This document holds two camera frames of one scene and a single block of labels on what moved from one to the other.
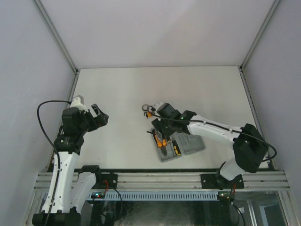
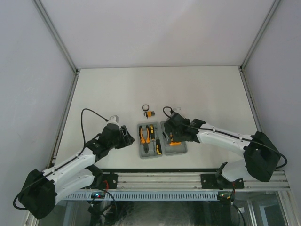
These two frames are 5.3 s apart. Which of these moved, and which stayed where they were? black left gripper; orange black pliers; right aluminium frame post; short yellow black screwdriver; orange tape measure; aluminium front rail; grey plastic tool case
Moved: short yellow black screwdriver; grey plastic tool case; orange black pliers; black left gripper; orange tape measure
Stayed: right aluminium frame post; aluminium front rail
